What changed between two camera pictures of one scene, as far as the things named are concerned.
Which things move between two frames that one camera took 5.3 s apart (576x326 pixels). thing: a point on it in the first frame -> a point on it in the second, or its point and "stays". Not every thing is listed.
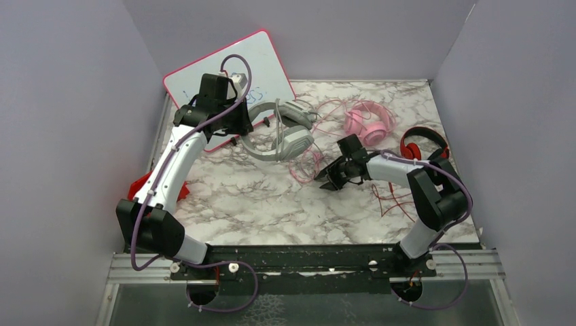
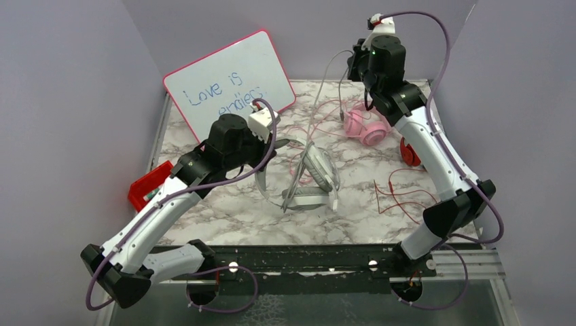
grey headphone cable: (277, 102) -> (310, 117)
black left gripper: (244, 124) -> (264, 148)
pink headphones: (369, 119) stays
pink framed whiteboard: (269, 83) stays
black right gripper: (335, 183) -> (359, 53)
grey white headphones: (295, 138) -> (321, 181)
